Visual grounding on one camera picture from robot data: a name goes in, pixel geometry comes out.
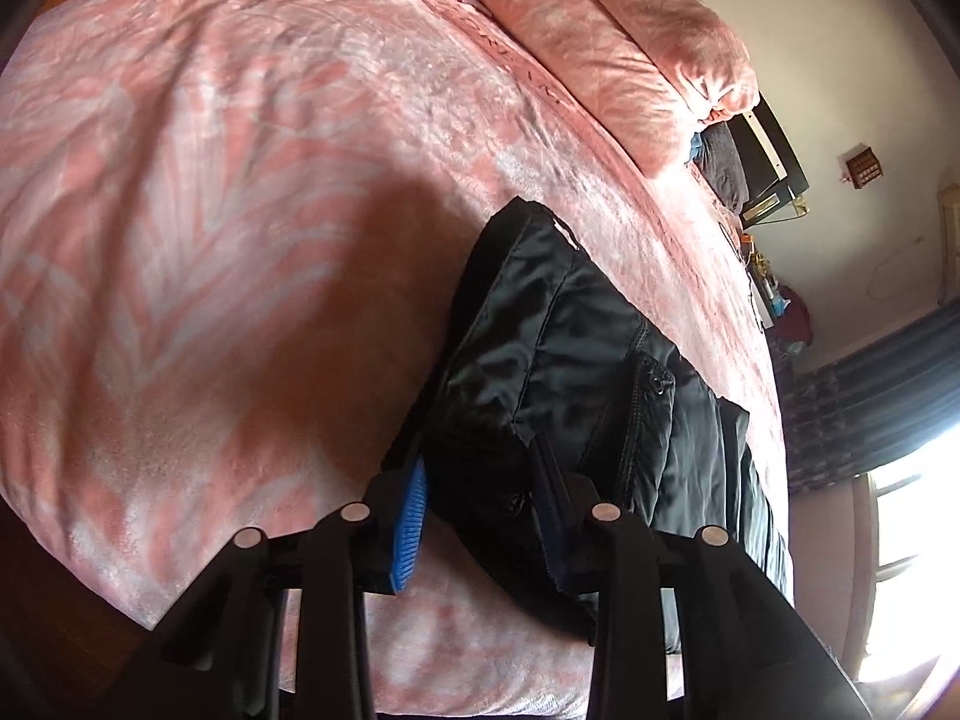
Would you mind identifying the dark patterned curtain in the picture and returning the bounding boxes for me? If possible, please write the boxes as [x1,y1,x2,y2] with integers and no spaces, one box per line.
[781,301,960,494]

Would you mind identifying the rolled pink quilt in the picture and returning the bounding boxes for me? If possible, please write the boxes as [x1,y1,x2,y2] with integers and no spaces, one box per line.
[480,0,760,177]

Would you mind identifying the red cloth item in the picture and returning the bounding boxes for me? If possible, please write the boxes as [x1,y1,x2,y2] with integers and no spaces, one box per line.
[775,284,814,346]

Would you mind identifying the small brown wall ornament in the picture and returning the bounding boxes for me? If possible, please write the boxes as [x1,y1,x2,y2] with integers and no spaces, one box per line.
[846,148,884,188]

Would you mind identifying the black pants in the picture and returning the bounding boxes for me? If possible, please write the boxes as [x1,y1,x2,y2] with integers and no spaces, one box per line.
[384,199,789,640]

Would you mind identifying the black bed headboard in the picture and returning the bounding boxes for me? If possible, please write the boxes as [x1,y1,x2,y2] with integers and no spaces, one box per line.
[729,98,811,227]

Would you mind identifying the pink patterned bed blanket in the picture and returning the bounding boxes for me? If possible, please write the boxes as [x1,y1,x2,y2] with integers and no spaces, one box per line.
[0,0,796,720]

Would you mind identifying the grey folded cloth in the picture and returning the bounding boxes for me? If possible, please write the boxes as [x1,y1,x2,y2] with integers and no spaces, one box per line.
[690,122,750,215]

